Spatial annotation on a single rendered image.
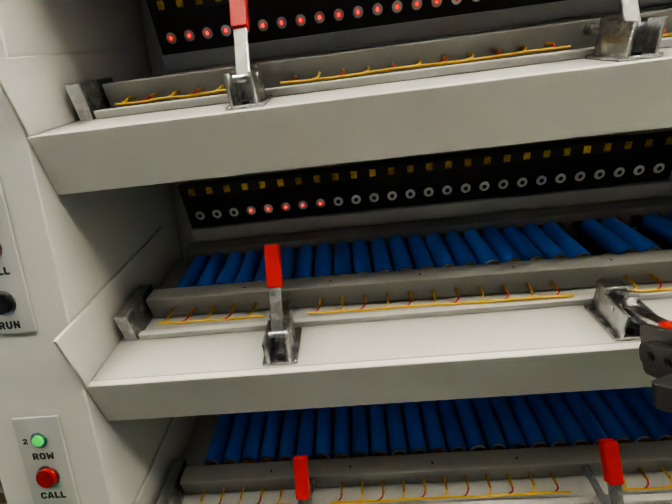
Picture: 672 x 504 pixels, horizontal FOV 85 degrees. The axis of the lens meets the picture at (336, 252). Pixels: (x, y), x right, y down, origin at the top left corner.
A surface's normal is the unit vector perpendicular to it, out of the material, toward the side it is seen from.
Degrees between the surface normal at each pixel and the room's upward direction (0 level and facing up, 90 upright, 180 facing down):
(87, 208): 90
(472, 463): 21
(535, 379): 111
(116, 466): 90
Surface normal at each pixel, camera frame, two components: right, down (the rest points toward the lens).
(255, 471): -0.11, -0.86
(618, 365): -0.01, 0.51
